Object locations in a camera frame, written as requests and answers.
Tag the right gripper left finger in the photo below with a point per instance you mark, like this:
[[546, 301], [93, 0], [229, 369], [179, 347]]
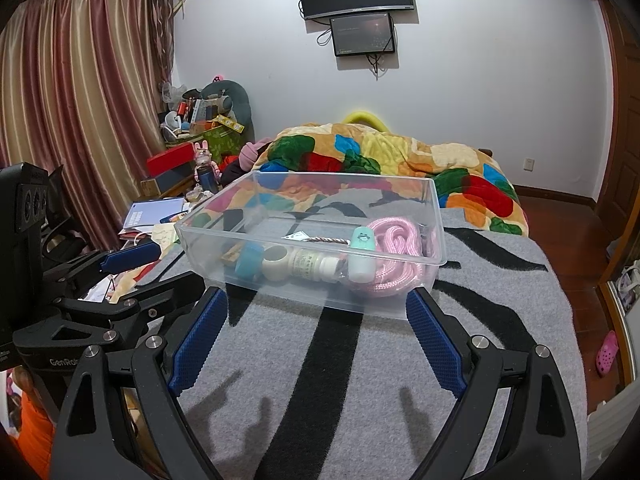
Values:
[[187, 359]]

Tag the green gift box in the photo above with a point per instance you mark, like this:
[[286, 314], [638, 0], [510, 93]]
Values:
[[223, 141]]

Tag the brown wooden door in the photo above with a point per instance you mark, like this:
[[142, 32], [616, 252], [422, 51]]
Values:
[[621, 179]]

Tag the white pill bottle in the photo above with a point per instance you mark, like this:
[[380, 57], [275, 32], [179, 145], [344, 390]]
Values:
[[314, 266]]

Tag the striped pink beige curtain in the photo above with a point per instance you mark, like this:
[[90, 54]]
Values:
[[81, 90]]

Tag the teal tape roll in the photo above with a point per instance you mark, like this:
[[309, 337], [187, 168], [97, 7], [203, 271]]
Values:
[[249, 263]]

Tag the grey black striped blanket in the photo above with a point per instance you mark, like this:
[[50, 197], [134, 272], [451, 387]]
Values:
[[291, 391]]

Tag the mint green tube bottle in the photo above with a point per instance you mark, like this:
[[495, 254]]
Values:
[[361, 268]]

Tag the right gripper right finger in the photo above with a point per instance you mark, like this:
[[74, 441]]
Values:
[[443, 340]]

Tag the yellow pillow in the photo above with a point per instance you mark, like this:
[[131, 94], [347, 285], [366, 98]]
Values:
[[361, 117]]

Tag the clear plastic storage box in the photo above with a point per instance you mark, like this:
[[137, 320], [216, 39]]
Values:
[[319, 211]]

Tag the blue white notebook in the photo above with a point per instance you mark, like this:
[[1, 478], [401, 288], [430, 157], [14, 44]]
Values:
[[142, 216]]

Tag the grey neck pillow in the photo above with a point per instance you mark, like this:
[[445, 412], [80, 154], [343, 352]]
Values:
[[231, 100]]

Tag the wooden stamp block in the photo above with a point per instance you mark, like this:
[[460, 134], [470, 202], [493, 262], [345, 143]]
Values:
[[231, 256]]

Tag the white wall socket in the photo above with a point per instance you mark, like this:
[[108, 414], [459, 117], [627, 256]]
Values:
[[528, 164]]

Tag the white tape roll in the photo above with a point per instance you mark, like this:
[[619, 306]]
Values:
[[275, 260]]

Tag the colourful patchwork quilt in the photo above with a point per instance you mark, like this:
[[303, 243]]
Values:
[[465, 177]]

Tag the pink croc shoe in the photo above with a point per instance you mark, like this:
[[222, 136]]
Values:
[[606, 355]]

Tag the red box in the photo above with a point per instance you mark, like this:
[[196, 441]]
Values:
[[170, 159]]

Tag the pink rabbit toy bottle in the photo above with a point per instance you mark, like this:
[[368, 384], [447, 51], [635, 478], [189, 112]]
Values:
[[206, 171]]

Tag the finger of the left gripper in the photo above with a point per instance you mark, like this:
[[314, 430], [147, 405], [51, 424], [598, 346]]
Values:
[[131, 258], [167, 299]]

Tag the pink knit hat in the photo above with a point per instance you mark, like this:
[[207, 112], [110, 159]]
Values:
[[251, 151]]

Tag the small black wall monitor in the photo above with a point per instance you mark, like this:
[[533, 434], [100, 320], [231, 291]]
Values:
[[363, 34]]

